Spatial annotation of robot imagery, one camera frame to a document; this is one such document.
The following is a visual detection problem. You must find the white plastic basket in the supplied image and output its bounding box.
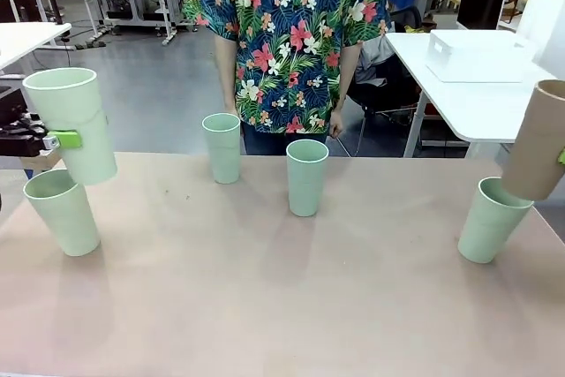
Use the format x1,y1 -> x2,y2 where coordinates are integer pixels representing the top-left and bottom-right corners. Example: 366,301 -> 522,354
426,28 -> 538,65

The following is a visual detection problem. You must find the light green plastic cup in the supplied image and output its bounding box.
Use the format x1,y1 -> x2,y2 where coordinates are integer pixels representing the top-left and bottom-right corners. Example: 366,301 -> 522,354
456,176 -> 536,265
285,139 -> 330,218
23,169 -> 102,258
201,113 -> 242,185
21,67 -> 118,187

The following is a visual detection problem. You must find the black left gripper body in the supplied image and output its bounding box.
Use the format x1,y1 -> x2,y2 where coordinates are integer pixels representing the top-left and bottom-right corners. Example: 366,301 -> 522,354
0,102 -> 46,158

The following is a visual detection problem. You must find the person's left forearm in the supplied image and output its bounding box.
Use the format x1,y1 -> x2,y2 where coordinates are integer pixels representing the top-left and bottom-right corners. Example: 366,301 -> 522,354
337,39 -> 364,116

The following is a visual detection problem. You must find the white side table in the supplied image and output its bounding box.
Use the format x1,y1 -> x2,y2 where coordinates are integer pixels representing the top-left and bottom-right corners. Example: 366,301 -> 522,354
385,30 -> 565,158

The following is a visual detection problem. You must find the white rounded desk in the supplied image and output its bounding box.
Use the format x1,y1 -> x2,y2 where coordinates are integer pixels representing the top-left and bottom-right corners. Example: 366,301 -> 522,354
0,21 -> 73,73

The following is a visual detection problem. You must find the black office chair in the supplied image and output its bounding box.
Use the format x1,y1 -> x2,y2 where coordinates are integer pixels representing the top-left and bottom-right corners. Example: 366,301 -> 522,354
346,5 -> 425,131

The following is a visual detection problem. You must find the brown plastic cup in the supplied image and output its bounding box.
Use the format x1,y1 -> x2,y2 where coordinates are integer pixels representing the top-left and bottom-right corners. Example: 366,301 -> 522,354
501,79 -> 565,202

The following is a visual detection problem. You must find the person's right forearm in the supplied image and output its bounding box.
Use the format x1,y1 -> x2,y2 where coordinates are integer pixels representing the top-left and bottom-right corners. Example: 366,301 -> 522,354
214,34 -> 240,107

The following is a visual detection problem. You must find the person's left hand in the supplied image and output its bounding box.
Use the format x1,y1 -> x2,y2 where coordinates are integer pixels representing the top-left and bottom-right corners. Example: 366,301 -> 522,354
328,109 -> 346,139

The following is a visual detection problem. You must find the person in floral shirt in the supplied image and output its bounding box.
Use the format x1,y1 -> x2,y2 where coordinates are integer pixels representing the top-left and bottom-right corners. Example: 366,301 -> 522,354
181,0 -> 395,157

